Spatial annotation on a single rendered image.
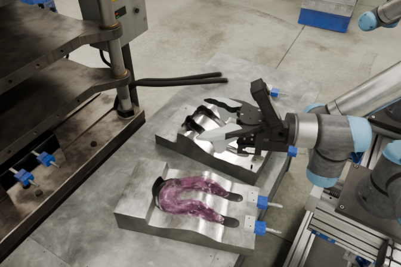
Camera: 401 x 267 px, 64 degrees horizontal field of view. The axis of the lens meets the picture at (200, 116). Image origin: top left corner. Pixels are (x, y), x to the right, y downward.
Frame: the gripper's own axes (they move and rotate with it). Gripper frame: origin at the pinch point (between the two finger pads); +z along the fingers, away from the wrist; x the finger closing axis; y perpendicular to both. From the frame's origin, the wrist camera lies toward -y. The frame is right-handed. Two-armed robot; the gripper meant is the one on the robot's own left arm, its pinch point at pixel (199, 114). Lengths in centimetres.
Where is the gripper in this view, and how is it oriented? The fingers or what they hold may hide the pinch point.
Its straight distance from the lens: 70.0
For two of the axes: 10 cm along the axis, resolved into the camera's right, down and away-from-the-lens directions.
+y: -0.1, 8.3, 5.6
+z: -9.9, -0.7, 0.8
